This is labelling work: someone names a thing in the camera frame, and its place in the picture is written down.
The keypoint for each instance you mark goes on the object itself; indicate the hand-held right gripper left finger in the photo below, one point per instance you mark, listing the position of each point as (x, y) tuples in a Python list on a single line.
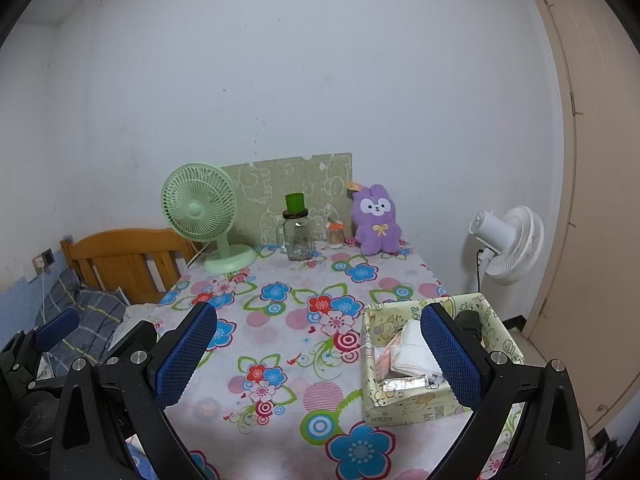
[(185, 355)]

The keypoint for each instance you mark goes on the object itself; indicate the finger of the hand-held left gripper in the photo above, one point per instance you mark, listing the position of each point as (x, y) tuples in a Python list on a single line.
[(132, 337), (57, 327)]

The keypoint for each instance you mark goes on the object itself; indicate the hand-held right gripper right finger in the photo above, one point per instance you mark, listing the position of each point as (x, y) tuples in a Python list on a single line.
[(452, 355)]

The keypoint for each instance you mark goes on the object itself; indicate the black plastic bag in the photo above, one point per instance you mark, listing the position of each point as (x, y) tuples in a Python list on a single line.
[(470, 325)]

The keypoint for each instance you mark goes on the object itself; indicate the white tissue pack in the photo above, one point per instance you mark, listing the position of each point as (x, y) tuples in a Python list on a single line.
[(412, 350)]

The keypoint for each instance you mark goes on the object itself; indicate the white foil packet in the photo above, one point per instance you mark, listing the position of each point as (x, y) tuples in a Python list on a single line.
[(405, 385)]

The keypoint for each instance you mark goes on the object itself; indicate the yellow patterned storage box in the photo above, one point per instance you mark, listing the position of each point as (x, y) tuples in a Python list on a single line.
[(415, 407)]

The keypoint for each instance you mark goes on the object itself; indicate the pink packet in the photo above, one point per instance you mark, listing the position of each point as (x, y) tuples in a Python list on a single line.
[(384, 362)]

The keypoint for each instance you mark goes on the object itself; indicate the grey plaid pillow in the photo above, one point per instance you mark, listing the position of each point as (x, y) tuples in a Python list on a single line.
[(95, 315)]

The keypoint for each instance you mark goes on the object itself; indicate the wooden bed headboard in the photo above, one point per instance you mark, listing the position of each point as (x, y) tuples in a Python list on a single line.
[(115, 250)]

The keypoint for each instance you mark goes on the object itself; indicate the floral tablecloth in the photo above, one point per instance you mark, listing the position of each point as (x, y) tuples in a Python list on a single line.
[(280, 340)]

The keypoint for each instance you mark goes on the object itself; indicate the white standing fan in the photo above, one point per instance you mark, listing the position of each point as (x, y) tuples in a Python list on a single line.
[(515, 240)]

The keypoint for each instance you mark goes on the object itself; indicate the green desk fan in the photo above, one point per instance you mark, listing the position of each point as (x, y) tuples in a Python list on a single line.
[(195, 207)]

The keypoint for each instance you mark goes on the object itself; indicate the purple plush bunny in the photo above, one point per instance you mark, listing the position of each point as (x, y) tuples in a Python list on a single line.
[(375, 225)]

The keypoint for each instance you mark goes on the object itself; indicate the glass jar with green lid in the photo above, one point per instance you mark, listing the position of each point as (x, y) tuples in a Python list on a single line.
[(298, 240)]

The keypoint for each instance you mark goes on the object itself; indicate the toothpick jar with orange lid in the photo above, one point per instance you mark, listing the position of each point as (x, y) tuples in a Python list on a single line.
[(335, 237)]

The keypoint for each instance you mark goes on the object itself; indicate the green patterned board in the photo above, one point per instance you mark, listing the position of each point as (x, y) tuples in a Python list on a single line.
[(280, 175)]

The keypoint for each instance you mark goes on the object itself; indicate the beige door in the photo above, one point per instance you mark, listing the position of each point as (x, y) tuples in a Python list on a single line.
[(595, 160)]

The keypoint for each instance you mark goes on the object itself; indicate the wall socket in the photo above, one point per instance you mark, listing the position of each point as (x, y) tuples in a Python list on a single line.
[(45, 258)]

